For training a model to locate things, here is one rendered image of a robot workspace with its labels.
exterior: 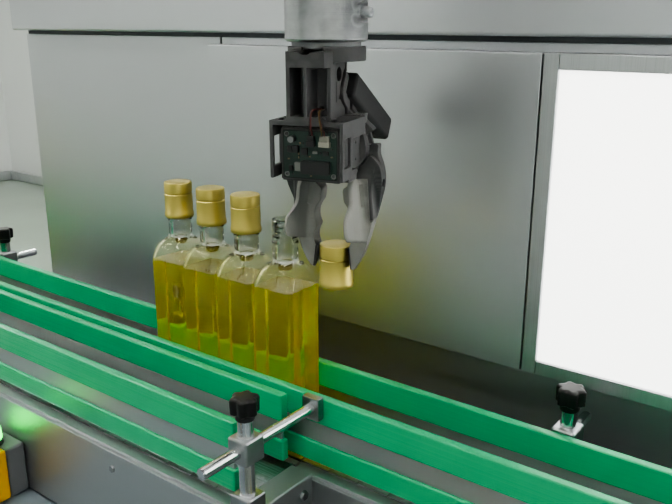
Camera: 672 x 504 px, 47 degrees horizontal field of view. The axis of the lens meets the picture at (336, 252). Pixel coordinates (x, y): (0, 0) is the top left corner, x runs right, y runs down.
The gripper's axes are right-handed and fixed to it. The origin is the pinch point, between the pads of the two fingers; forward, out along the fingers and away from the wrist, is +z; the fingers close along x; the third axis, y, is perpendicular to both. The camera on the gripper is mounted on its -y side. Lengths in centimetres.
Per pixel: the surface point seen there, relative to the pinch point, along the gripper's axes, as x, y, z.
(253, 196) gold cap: -12.5, -6.6, -3.3
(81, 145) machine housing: -60, -36, -2
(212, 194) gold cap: -18.4, -7.7, -2.9
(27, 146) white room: -465, -454, 81
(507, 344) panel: 15.8, -11.6, 12.2
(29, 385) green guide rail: -43.3, -1.3, 23.1
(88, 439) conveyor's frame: -29.9, 4.1, 25.2
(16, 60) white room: -467, -455, 10
